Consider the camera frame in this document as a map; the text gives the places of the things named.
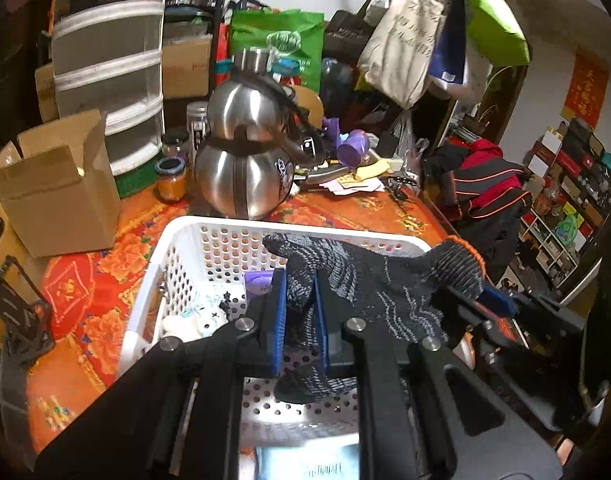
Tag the black bag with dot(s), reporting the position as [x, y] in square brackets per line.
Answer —
[345, 32]

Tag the black sunglasses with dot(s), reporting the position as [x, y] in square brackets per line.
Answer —
[400, 187]

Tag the open cardboard box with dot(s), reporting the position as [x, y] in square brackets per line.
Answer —
[60, 195]

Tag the green shopping bag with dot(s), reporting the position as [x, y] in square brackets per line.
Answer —
[280, 35]

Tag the purple cup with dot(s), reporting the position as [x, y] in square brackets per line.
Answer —
[353, 147]

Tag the red wall poster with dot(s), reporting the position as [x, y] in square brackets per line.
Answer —
[585, 90]

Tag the white plush toy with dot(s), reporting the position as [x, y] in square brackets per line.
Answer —
[198, 322]

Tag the purple item in basket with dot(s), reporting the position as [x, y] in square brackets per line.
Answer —
[259, 283]

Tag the white perforated plastic basket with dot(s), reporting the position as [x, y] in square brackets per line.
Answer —
[205, 255]

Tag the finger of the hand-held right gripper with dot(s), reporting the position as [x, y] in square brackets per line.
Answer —
[498, 301]

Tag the beige canvas tote bag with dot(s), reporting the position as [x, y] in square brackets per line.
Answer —
[408, 40]

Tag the tall white-lid jar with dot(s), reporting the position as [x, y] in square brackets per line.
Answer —
[197, 127]

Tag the shelf of boxes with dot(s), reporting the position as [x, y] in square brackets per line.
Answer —
[570, 195]

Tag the red and black jacket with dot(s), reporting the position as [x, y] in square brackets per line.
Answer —
[485, 180]

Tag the clear plastic bag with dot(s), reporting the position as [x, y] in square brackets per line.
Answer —
[403, 135]

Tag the light blue packet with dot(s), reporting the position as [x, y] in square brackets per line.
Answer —
[300, 462]

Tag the black metal stand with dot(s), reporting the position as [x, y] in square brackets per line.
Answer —
[20, 310]

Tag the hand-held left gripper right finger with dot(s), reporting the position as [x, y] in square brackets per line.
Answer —
[321, 325]

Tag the loose paper cards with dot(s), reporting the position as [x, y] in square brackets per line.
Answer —
[353, 185]

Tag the small dark-lid glass jar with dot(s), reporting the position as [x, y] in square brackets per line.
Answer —
[175, 146]

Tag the wooden chair back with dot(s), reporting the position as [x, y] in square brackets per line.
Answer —
[310, 105]

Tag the black knit glove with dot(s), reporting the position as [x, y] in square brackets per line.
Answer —
[365, 290]

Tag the small purple toy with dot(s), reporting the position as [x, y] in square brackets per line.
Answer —
[331, 127]

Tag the lime green bag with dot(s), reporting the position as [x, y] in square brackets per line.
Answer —
[495, 15]

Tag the blue water bottle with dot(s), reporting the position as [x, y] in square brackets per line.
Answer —
[335, 80]

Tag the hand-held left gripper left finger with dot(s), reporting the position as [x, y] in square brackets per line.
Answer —
[276, 322]

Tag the blue bag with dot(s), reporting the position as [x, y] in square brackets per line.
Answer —
[448, 45]

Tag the stainless steel gourd flask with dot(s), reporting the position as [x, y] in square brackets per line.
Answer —
[245, 170]

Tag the jar with orange contents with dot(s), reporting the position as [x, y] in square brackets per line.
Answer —
[172, 185]

